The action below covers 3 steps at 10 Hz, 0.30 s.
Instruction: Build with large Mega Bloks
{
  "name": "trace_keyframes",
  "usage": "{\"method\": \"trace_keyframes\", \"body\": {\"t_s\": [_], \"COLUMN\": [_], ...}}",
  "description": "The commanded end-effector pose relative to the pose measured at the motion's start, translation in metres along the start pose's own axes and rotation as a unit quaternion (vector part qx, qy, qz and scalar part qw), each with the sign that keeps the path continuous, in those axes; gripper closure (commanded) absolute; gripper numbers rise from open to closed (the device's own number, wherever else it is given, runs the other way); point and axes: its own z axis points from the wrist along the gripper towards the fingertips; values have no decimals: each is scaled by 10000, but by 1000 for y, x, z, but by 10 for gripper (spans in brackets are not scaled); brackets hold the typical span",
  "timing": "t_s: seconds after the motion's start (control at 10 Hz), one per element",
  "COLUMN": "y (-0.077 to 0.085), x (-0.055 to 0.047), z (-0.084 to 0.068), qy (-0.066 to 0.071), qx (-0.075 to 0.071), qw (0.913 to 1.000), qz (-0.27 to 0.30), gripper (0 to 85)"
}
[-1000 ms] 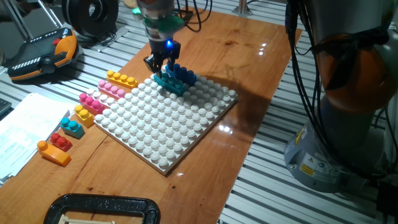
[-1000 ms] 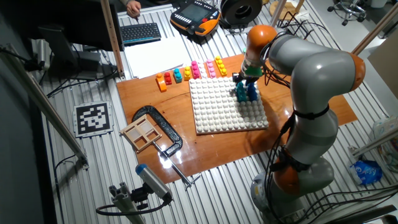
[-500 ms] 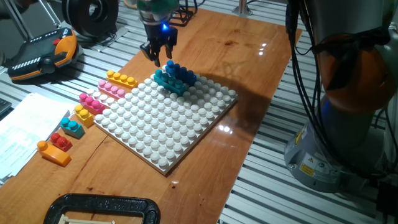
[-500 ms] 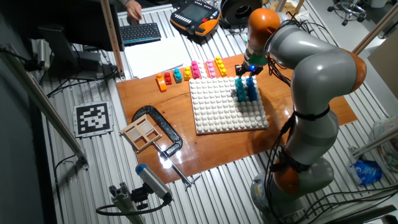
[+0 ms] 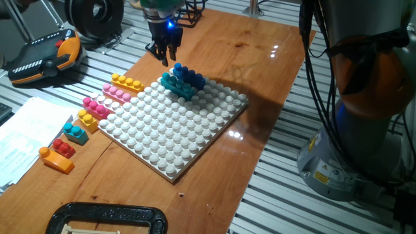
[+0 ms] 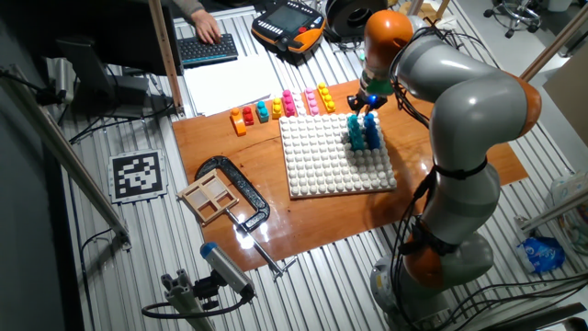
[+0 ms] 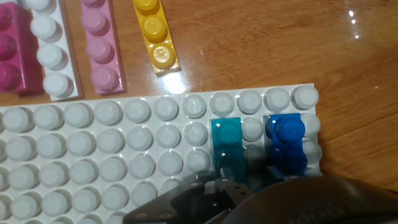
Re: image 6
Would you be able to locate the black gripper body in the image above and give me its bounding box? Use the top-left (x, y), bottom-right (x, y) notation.
top-left (356, 91), bottom-right (389, 110)

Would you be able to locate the blue four-stud block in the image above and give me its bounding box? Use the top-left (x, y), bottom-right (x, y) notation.
top-left (362, 112), bottom-right (383, 152)

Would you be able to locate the teal four-stud block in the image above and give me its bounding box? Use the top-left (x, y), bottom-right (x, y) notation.
top-left (346, 113), bottom-right (367, 153)

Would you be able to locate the person's bare hand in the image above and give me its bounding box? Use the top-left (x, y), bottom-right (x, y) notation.
top-left (190, 8), bottom-right (222, 46)

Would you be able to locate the yellow four-stud block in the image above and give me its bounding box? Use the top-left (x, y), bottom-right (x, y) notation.
top-left (316, 82), bottom-right (337, 115)

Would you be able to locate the light pink four-stud block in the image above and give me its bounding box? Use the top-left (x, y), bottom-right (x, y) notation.
top-left (303, 86), bottom-right (322, 118)

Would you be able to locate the white four-stud block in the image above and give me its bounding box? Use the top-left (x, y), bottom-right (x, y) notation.
top-left (293, 90), bottom-right (309, 117)

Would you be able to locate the white studded baseplate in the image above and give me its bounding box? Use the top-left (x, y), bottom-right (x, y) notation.
top-left (278, 109), bottom-right (399, 200)

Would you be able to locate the magenta three-stud block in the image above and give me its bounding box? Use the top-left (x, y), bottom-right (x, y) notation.
top-left (280, 89), bottom-right (298, 119)

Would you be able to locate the black round spool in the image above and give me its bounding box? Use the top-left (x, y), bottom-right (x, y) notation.
top-left (324, 0), bottom-right (390, 42)

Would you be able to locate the teal two-stud block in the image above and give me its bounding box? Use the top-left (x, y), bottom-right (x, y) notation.
top-left (254, 100), bottom-right (271, 124)

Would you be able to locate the orange and black teach pendant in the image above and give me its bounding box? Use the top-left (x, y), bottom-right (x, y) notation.
top-left (250, 0), bottom-right (327, 56)

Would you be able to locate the orange sloped block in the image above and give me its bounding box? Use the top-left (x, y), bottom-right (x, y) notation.
top-left (229, 108), bottom-right (248, 138)

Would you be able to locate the wooden work board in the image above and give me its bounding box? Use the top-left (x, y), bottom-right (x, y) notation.
top-left (171, 77), bottom-right (530, 273)

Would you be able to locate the white paper stack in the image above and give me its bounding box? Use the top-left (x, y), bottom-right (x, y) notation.
top-left (182, 54), bottom-right (284, 118)

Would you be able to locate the black C-clamp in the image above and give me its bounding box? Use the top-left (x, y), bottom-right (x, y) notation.
top-left (194, 154), bottom-right (300, 280)

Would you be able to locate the black computer keyboard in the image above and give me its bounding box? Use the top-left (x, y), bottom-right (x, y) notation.
top-left (175, 33), bottom-right (241, 68)

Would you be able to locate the office chair base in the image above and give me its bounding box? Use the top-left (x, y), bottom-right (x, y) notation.
top-left (482, 0), bottom-right (544, 40)

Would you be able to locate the brown cardboard box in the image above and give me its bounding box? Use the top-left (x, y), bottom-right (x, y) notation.
top-left (542, 54), bottom-right (588, 149)

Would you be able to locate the short aluminium profile bar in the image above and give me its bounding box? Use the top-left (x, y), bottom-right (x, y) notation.
top-left (514, 186), bottom-right (588, 234)

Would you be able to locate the blue plastic bag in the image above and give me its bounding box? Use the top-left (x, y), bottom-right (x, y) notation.
top-left (514, 235), bottom-right (567, 275)

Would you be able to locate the clear plastic bag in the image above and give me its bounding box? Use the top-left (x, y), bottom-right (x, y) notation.
top-left (549, 172), bottom-right (588, 257)

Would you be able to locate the black and white marker plate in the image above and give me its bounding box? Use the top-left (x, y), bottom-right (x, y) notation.
top-left (107, 149), bottom-right (170, 205)

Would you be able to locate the black computer monitor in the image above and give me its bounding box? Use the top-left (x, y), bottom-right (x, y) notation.
top-left (43, 0), bottom-right (185, 120)

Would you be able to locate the long aluminium profile bar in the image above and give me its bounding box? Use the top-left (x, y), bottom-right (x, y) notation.
top-left (0, 63), bottom-right (133, 252)

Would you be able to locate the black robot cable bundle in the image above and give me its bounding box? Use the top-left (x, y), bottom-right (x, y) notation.
top-left (388, 167), bottom-right (437, 331)

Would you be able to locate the small wooden compartment frame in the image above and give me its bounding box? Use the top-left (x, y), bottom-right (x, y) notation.
top-left (176, 168), bottom-right (241, 227)

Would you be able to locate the wooden upright post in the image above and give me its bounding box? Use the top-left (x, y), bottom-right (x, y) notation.
top-left (147, 0), bottom-right (187, 117)

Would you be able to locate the slanted wooden post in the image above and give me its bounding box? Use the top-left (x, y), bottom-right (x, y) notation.
top-left (519, 4), bottom-right (588, 84)

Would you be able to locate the grey camera with blue end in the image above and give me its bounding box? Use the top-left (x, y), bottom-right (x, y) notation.
top-left (198, 241), bottom-right (256, 298)

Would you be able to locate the aluminium camera mount profile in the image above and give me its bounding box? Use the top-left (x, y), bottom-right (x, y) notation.
top-left (160, 268), bottom-right (218, 331)

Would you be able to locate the black camera cable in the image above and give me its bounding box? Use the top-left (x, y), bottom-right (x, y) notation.
top-left (141, 284), bottom-right (254, 321)

